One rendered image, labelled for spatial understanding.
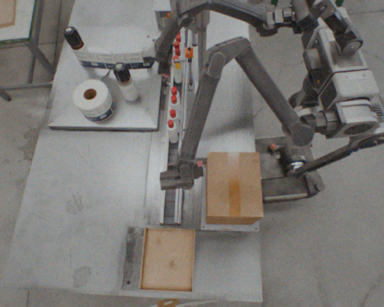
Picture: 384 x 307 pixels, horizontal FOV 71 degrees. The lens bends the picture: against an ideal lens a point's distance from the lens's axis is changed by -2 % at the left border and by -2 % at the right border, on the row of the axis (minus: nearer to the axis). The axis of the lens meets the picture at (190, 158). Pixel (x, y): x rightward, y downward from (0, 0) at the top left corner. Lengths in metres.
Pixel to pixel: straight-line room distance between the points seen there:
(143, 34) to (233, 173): 1.24
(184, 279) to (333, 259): 1.40
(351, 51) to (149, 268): 1.27
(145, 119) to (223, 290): 1.02
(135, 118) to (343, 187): 1.85
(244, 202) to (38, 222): 1.11
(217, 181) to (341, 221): 1.56
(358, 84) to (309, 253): 1.64
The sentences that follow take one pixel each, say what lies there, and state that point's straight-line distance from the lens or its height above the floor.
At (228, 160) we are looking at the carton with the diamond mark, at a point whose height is 1.12.
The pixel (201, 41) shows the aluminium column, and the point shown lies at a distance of 1.48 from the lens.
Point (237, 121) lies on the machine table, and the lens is 1.68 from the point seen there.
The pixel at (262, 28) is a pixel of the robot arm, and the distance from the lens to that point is 1.24.
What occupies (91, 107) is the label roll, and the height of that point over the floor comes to 1.02.
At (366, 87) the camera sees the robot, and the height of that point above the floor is 1.53.
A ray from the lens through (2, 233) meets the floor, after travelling 2.85.
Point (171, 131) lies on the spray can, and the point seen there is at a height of 1.03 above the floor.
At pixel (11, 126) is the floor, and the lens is 3.19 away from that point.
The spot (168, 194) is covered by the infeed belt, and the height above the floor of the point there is 0.88.
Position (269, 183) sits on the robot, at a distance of 2.20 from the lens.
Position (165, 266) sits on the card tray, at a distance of 1.47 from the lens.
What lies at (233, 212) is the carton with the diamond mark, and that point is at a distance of 1.20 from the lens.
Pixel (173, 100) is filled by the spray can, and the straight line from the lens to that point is 1.45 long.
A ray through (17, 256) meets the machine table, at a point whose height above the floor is 0.83.
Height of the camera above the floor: 2.29
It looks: 69 degrees down
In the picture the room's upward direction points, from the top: 5 degrees counter-clockwise
